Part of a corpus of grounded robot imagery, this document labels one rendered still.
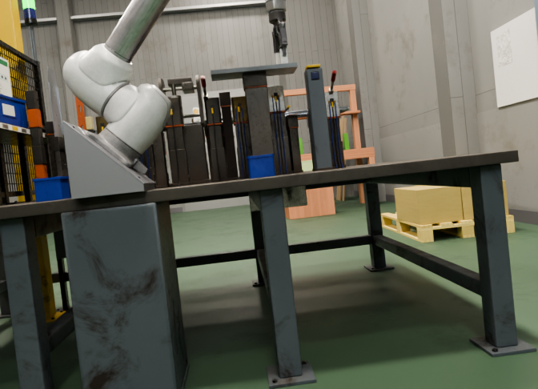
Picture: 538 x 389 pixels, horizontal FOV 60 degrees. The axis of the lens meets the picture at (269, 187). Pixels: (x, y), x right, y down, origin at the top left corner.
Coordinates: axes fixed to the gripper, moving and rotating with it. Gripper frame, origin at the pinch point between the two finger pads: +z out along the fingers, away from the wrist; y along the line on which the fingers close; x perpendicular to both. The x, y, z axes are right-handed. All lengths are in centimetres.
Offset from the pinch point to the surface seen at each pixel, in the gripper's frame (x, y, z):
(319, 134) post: -11.2, -6.0, 34.6
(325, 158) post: -12.8, -6.2, 45.2
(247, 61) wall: -206, 927, -232
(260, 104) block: 12.3, -2.1, 19.1
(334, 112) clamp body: -25.2, 7.9, 23.7
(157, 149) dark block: 57, 18, 33
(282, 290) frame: 23, -44, 89
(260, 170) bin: 18, -13, 47
